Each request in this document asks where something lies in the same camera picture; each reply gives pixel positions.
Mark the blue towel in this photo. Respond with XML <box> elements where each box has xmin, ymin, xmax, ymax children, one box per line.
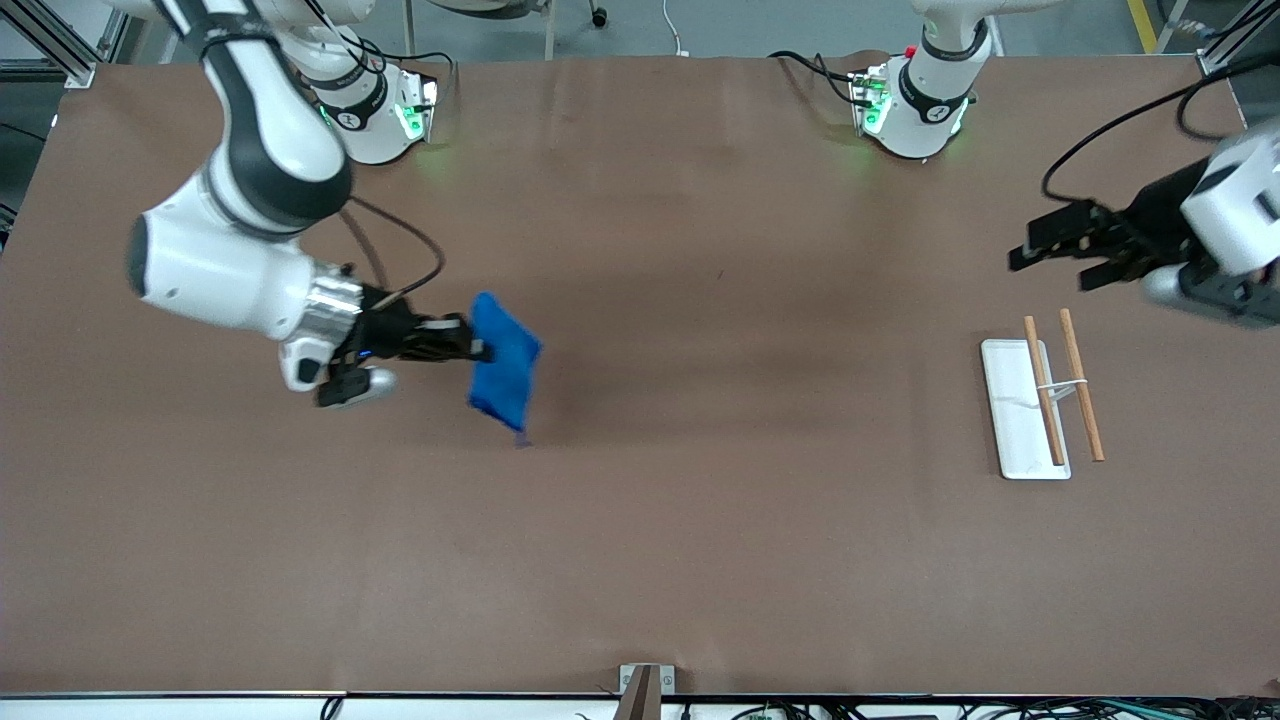
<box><xmin>468</xmin><ymin>292</ymin><xmax>544</xmax><ymax>433</ymax></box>

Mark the white rack base tray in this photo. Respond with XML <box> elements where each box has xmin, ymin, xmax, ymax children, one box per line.
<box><xmin>980</xmin><ymin>339</ymin><xmax>1072</xmax><ymax>481</ymax></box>

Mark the base connector box green light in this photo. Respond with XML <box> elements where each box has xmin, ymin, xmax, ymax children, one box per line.
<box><xmin>849</xmin><ymin>66</ymin><xmax>893</xmax><ymax>137</ymax></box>
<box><xmin>393</xmin><ymin>72</ymin><xmax>441</xmax><ymax>143</ymax></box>

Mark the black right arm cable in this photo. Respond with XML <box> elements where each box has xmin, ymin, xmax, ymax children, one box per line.
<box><xmin>340</xmin><ymin>195</ymin><xmax>446</xmax><ymax>303</ymax></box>

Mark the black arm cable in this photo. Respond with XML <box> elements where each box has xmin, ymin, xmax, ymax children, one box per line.
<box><xmin>1042</xmin><ymin>50</ymin><xmax>1280</xmax><ymax>201</ymax></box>
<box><xmin>340</xmin><ymin>195</ymin><xmax>446</xmax><ymax>303</ymax></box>

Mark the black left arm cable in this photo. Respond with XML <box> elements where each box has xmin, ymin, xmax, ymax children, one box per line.
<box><xmin>1042</xmin><ymin>50</ymin><xmax>1280</xmax><ymax>201</ymax></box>

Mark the aluminium frame post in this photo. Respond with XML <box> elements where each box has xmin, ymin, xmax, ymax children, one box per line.
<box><xmin>0</xmin><ymin>0</ymin><xmax>97</xmax><ymax>89</ymax></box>
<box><xmin>1197</xmin><ymin>0</ymin><xmax>1280</xmax><ymax>79</ymax></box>

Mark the black base power cable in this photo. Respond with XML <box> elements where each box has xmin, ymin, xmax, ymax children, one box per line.
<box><xmin>768</xmin><ymin>50</ymin><xmax>863</xmax><ymax>107</ymax></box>
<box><xmin>355</xmin><ymin>40</ymin><xmax>458</xmax><ymax>93</ymax></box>

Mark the metal stool frame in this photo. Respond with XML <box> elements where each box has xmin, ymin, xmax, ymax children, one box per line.
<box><xmin>403</xmin><ymin>0</ymin><xmax>609</xmax><ymax>61</ymax></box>

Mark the metal table edge bracket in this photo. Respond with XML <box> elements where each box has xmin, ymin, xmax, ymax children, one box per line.
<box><xmin>613</xmin><ymin>664</ymin><xmax>676</xmax><ymax>720</ymax></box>

